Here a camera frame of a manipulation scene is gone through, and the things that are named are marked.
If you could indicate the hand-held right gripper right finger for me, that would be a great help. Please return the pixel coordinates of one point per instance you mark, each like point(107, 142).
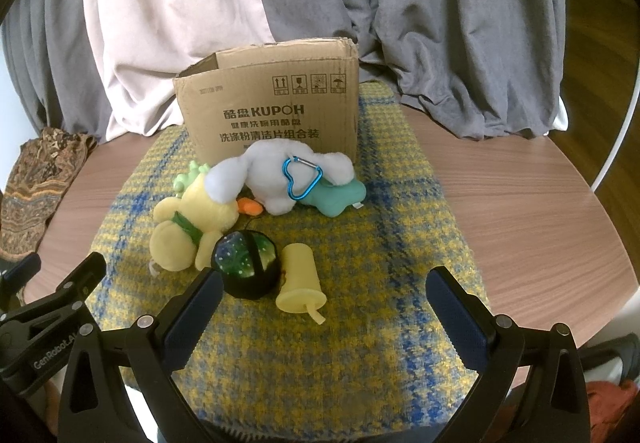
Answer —
point(462, 323)

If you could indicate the white hoop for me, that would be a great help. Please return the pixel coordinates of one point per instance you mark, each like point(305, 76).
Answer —
point(614, 158)

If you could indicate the blue heart carabiner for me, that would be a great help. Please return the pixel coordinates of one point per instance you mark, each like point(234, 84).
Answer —
point(286, 178)

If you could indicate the printed cardboard box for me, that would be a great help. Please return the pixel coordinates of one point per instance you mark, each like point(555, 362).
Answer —
point(270, 93)

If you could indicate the yellow plush duck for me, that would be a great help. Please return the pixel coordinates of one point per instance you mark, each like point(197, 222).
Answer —
point(200, 208)

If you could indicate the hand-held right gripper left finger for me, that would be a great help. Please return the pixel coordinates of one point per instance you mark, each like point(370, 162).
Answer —
point(192, 310)

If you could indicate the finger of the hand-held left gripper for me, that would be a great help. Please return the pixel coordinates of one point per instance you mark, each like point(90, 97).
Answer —
point(80, 283)
point(20, 273)

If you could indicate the white cloth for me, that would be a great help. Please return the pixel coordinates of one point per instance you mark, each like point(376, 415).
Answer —
point(561, 115)

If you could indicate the white plush dog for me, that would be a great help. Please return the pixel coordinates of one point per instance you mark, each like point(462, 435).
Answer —
point(260, 173)

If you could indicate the pale yellow cup toy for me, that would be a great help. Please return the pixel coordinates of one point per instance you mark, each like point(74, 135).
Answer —
point(297, 278)

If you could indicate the black and green ball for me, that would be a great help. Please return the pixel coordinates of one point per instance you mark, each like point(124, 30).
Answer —
point(250, 283)

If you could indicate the brown patterned cloth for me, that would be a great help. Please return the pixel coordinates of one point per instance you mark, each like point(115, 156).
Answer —
point(35, 183)

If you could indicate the orange cloth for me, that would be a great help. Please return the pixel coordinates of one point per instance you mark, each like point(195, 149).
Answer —
point(607, 410)

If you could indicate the teal star plush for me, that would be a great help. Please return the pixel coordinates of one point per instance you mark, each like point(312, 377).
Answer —
point(335, 200)

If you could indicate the yellow blue plaid mat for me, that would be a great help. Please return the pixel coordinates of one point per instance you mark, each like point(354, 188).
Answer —
point(375, 248)

